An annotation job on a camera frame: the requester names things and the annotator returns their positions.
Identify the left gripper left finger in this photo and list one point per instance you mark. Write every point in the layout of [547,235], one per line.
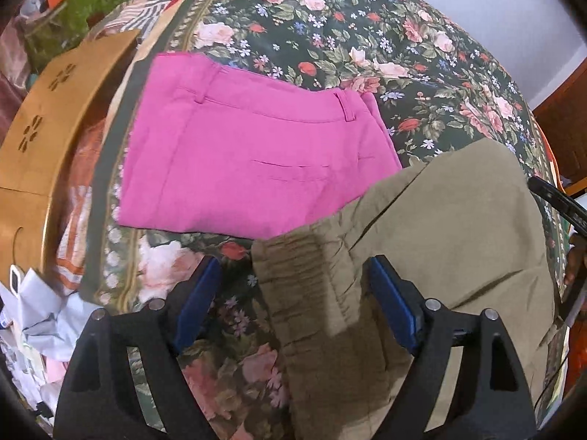
[124,380]

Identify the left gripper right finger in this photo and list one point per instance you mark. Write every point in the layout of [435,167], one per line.
[491,399]

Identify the olive khaki pants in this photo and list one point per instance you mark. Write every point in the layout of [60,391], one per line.
[462,227]

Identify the person's right hand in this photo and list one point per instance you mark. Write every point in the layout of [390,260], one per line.
[575,259]

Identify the wooden wardrobe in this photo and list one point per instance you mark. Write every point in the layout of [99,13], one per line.
[562,118]

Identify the white papers pile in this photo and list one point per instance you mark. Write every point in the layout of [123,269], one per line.
[40,328]

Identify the floral bedspread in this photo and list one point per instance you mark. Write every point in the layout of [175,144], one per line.
[437,90]

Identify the pink folded pants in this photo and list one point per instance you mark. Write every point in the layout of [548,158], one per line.
[223,150]

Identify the wooden lap desk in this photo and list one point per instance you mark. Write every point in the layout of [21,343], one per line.
[74,88]

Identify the green storage bag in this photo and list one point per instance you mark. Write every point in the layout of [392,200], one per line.
[62,29]

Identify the striped cloth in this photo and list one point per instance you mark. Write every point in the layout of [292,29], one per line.
[132,15]

